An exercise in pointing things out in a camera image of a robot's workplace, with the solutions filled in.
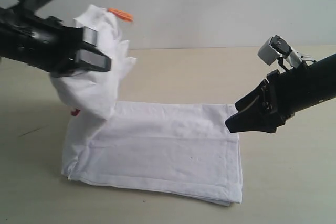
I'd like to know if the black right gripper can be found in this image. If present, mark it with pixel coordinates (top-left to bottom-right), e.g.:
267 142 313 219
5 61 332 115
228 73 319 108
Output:
225 65 315 133

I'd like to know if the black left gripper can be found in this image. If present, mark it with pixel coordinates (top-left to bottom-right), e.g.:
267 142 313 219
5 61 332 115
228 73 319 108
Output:
1 6 112 74

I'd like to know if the white t-shirt with red lettering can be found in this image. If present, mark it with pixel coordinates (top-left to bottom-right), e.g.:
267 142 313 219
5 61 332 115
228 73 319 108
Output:
50 5 243 206

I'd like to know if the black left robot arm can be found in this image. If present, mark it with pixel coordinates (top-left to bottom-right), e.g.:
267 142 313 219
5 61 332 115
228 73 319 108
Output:
1 6 112 76

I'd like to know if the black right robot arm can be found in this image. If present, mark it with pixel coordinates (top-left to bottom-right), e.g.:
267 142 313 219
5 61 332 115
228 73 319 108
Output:
225 55 335 133

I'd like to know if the orange neck size tag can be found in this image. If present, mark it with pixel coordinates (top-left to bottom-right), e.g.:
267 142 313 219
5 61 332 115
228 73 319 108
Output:
108 8 134 22

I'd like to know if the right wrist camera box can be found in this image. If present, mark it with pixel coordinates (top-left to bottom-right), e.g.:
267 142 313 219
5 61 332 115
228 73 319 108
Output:
257 35 317 68

